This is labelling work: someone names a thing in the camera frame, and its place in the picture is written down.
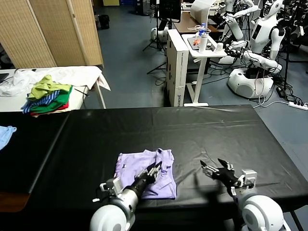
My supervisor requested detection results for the white thermos bottle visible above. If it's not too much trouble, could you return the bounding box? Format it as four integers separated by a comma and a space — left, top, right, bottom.
198, 33, 209, 54

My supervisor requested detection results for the red garment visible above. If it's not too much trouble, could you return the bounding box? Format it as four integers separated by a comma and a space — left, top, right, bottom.
30, 101, 70, 116

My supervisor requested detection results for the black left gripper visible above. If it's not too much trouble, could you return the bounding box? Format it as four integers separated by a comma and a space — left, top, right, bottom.
133, 161, 163, 195

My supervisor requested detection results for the beige garment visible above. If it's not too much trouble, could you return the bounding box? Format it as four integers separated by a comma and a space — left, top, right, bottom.
32, 108, 72, 118

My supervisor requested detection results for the glossy black table cover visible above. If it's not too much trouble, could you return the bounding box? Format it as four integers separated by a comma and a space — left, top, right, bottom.
28, 104, 308, 218

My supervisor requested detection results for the bamboo folding screen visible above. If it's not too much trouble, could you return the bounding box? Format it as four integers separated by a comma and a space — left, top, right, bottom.
0, 0, 104, 69

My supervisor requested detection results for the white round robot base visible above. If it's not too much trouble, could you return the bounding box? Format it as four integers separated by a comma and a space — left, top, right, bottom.
151, 26, 169, 44

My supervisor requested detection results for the black trash bin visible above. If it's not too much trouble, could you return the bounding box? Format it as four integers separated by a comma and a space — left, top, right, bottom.
98, 14, 111, 31

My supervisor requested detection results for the black monitor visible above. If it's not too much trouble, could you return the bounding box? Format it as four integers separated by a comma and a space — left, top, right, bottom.
159, 0, 181, 24

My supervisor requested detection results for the black pole stand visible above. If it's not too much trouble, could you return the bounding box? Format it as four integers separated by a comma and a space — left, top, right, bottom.
283, 26, 293, 90

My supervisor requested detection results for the tall white cardboard box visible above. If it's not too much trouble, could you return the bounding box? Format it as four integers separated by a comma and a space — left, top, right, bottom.
167, 29, 191, 107

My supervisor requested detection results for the white power cable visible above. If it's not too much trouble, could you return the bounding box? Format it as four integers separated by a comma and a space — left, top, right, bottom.
252, 96, 291, 109

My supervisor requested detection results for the white coiled cable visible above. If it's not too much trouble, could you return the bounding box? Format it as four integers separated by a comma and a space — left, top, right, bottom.
188, 25, 212, 34

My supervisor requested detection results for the lime green garment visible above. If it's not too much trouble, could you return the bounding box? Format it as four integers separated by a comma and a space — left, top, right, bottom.
28, 75, 73, 99

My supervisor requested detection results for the lavender t-shirt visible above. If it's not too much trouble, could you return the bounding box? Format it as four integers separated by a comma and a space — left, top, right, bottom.
113, 148, 178, 200

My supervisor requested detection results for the white standing desk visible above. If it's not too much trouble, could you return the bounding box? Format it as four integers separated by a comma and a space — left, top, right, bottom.
181, 33, 228, 107

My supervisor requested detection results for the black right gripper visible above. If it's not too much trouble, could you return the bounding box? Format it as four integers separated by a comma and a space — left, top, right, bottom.
200, 158, 241, 191

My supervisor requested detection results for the black tripod stand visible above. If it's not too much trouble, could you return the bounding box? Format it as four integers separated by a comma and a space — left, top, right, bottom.
143, 0, 167, 52
147, 21, 173, 75

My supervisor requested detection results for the blue striped garment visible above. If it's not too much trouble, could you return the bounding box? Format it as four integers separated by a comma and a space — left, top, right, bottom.
22, 90, 61, 114

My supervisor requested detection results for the white curved machine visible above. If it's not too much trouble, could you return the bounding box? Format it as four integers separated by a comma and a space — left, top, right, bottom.
190, 0, 217, 24

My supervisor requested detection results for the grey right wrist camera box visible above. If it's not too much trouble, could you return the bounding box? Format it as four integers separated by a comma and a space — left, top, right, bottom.
237, 169, 257, 188

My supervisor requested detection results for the white power strip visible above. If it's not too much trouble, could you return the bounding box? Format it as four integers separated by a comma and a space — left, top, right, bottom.
288, 101, 308, 110

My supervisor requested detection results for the white crumpled garment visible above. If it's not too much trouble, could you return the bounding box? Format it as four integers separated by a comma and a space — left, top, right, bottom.
0, 68, 37, 97

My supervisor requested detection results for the brown wooden desk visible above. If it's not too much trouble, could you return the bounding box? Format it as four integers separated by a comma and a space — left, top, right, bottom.
173, 12, 226, 34

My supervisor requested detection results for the thin black cable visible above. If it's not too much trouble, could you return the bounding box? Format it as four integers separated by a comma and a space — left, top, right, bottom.
74, 88, 91, 97

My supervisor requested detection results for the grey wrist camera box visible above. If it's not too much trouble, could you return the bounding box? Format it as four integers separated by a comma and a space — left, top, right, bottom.
99, 177, 121, 193
237, 169, 257, 188

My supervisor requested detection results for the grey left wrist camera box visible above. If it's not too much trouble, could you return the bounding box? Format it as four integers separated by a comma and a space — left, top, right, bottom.
99, 177, 121, 193

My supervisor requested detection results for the light blue garment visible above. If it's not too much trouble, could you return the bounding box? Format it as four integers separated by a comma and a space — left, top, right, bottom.
0, 125, 18, 152

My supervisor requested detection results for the white wheeled humanoid robot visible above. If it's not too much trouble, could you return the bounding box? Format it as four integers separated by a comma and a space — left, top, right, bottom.
226, 0, 287, 100

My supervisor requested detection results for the white folding table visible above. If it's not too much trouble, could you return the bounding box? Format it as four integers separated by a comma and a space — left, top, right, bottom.
0, 67, 108, 113

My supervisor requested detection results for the matte black table cover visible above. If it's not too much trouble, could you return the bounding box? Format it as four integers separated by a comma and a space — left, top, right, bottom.
0, 111, 70, 194

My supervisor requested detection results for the dark green garment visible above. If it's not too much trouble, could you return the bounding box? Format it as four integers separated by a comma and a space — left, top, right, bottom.
30, 86, 74, 113

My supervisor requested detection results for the white draped cloth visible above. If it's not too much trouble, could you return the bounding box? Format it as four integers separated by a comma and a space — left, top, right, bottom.
14, 66, 112, 92

